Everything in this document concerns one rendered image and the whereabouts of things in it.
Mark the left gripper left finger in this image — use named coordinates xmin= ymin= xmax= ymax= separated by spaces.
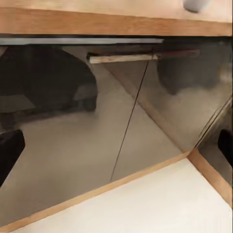
xmin=0 ymin=129 xmax=25 ymax=188

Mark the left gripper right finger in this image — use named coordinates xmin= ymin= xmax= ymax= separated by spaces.
xmin=217 ymin=129 xmax=233 ymax=167

